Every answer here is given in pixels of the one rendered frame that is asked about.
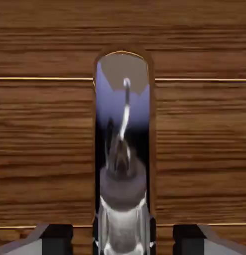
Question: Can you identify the wooden cabinet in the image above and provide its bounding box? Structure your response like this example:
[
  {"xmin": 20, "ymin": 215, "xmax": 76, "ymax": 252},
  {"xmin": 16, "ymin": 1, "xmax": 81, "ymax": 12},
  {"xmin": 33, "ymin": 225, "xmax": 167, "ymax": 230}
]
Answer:
[{"xmin": 0, "ymin": 0, "xmax": 246, "ymax": 255}]

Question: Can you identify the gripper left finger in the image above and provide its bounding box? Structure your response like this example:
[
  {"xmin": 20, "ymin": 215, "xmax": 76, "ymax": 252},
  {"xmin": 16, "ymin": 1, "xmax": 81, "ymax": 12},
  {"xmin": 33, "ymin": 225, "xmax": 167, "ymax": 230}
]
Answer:
[{"xmin": 0, "ymin": 223, "xmax": 74, "ymax": 255}]

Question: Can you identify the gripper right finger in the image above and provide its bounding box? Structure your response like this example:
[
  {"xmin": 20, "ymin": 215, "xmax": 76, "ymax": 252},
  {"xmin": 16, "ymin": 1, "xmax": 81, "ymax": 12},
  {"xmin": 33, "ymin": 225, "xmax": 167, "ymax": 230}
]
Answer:
[{"xmin": 172, "ymin": 223, "xmax": 246, "ymax": 255}]

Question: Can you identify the curved shiny metal handle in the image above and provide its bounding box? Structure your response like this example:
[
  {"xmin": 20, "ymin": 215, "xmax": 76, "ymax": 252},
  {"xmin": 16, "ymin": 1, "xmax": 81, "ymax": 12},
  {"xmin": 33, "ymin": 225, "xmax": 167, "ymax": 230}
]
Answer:
[{"xmin": 92, "ymin": 49, "xmax": 157, "ymax": 255}]

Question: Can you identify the wooden cabinet door front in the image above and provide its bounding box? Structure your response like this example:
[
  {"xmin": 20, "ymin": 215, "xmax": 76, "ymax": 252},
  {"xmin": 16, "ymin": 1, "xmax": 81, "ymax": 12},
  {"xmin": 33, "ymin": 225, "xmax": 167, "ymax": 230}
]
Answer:
[{"xmin": 0, "ymin": 78, "xmax": 246, "ymax": 228}]

